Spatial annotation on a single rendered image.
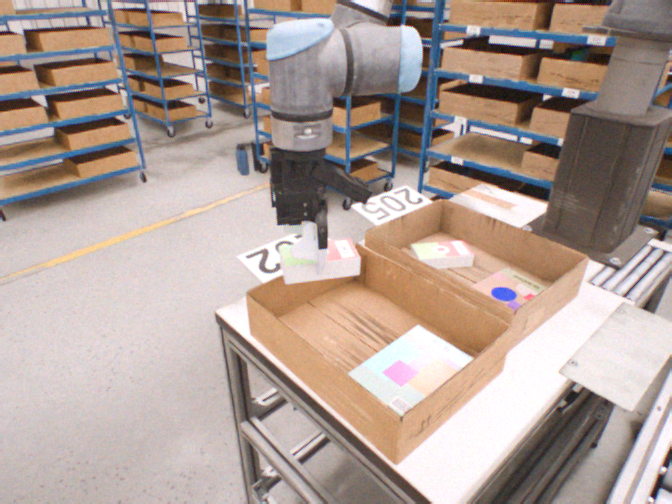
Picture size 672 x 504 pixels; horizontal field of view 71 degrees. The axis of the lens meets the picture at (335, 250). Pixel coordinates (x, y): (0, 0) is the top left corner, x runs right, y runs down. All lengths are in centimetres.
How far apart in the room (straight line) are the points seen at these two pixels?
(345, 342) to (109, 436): 116
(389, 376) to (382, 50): 49
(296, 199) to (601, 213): 81
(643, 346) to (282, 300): 68
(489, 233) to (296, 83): 69
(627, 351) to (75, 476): 156
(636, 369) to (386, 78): 66
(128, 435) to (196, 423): 22
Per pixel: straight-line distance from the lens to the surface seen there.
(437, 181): 265
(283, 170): 73
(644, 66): 125
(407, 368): 82
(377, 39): 71
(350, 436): 78
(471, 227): 123
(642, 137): 123
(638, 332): 110
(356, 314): 96
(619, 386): 95
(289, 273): 79
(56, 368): 222
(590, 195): 129
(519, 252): 117
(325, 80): 68
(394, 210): 115
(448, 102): 251
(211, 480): 167
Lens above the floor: 135
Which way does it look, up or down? 31 degrees down
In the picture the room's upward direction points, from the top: straight up
